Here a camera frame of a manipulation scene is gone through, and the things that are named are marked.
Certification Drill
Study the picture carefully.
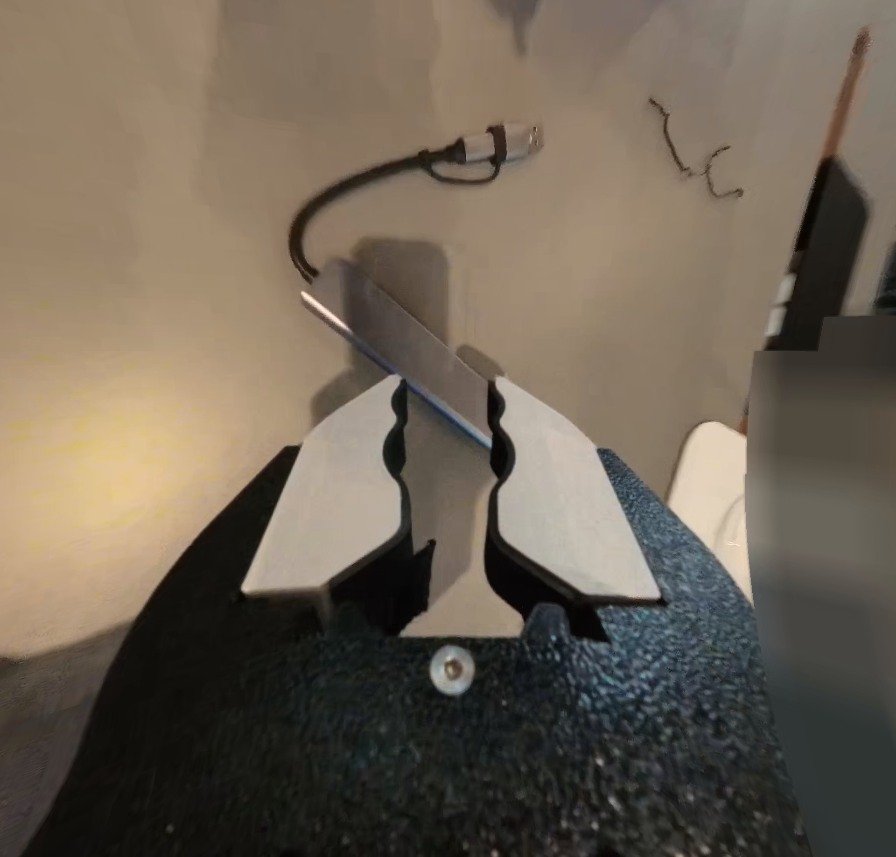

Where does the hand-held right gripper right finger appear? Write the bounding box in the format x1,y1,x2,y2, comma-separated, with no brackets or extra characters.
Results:
484,374,666,604

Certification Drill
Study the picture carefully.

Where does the black upright panel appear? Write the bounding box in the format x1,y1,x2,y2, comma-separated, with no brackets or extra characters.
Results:
762,157,872,351

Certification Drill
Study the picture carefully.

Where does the white display stand base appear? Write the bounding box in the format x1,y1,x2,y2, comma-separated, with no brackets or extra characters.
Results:
667,421,756,609

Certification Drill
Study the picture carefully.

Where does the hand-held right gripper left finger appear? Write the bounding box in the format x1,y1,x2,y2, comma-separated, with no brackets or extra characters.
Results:
241,374,413,625

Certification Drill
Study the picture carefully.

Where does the dark string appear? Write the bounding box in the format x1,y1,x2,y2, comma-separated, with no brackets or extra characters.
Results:
647,96,744,201

